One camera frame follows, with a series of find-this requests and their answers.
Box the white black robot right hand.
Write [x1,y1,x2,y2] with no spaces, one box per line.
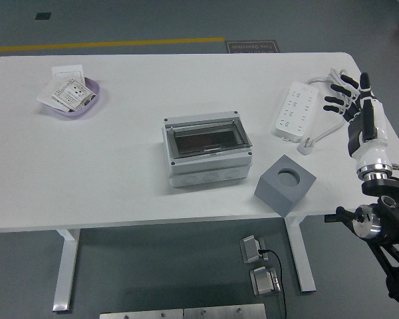
[323,72,393,173]

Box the grey enclosure box with lid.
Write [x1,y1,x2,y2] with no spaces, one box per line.
[161,111,253,189]

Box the grey cube holder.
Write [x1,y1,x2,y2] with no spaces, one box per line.
[254,154,317,219]

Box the white power strip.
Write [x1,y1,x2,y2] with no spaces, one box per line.
[273,81,321,142]

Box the white table leg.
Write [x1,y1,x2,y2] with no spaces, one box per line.
[283,214,317,293]
[52,228,82,312]

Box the grey metal foot pedal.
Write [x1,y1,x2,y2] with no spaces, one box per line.
[239,235,269,265]
[249,265,282,297]

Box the dark floor sign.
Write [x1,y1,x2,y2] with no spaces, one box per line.
[225,40,281,54]

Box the grey metal plate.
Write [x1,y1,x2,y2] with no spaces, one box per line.
[99,308,184,319]
[183,303,267,319]

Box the white printed socket package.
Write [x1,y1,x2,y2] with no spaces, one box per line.
[51,78,93,112]

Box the plain white packet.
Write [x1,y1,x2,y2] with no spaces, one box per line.
[37,78,70,112]

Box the white power cord with plug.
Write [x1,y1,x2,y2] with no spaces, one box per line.
[296,68,366,156]

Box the black pedal cable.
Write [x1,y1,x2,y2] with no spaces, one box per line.
[257,248,287,319]

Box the white switch plate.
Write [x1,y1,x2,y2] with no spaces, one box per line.
[51,64,86,84]

